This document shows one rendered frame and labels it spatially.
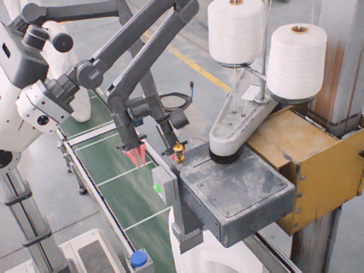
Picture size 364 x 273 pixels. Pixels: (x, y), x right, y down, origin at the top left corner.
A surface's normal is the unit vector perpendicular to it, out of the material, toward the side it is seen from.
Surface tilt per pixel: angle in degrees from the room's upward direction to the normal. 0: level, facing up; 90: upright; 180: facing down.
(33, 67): 66
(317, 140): 0
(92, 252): 0
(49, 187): 0
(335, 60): 90
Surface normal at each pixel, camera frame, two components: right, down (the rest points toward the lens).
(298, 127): -0.09, -0.78
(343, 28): -0.86, 0.37
